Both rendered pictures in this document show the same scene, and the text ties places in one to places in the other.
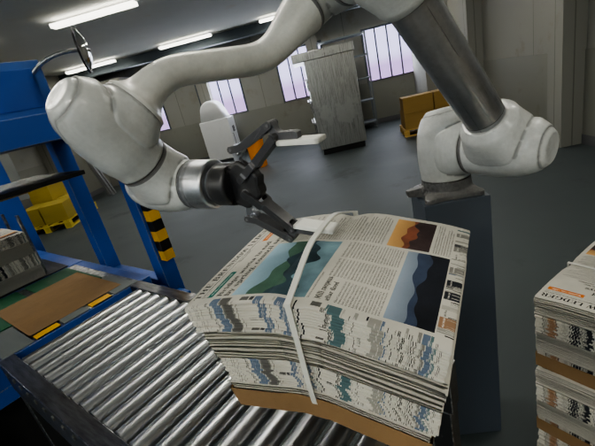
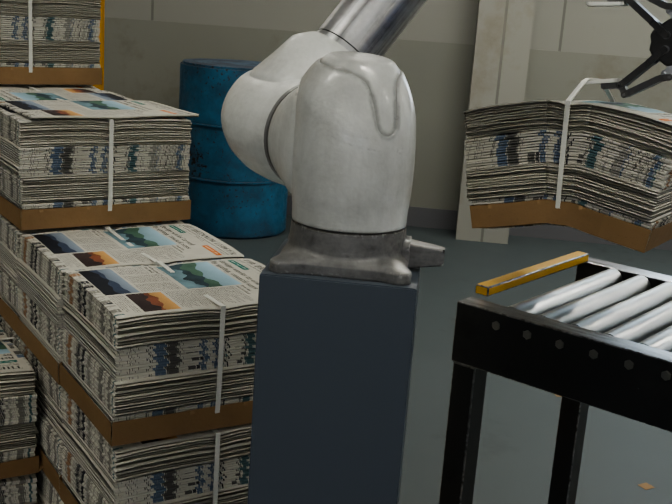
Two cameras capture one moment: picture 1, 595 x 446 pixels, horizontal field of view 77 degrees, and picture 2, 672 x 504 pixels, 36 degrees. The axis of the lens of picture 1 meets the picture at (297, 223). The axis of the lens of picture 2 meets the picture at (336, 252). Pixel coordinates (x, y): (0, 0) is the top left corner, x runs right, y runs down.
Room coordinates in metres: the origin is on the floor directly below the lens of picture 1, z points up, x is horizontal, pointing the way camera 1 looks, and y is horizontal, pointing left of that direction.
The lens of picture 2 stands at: (2.49, -0.58, 1.35)
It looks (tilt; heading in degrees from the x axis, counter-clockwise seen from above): 14 degrees down; 178
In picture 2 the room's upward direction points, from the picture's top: 4 degrees clockwise
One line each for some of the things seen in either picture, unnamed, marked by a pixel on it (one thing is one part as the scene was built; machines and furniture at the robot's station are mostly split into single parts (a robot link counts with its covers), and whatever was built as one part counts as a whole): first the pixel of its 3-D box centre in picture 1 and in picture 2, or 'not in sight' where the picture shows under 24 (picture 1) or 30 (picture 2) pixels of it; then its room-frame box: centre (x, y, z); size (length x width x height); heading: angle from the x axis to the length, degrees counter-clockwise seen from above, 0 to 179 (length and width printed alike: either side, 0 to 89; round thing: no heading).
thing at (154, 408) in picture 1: (195, 373); not in sight; (0.84, 0.37, 0.77); 0.47 x 0.05 x 0.05; 139
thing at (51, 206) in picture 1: (56, 203); not in sight; (7.17, 4.41, 0.39); 1.39 x 1.06 x 0.79; 172
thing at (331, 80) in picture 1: (328, 100); not in sight; (8.32, -1.27, 0.99); 1.54 x 1.19 x 1.98; 174
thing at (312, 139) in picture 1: (300, 140); (607, 4); (0.56, -0.03, 1.36); 0.07 x 0.03 x 0.01; 58
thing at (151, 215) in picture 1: (151, 214); not in sight; (1.64, 0.63, 1.05); 0.05 x 0.05 x 0.45; 49
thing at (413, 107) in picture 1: (430, 110); not in sight; (7.69, -3.20, 0.38); 1.28 x 0.93 x 0.76; 82
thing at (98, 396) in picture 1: (155, 356); not in sight; (0.97, 0.52, 0.77); 0.47 x 0.05 x 0.05; 139
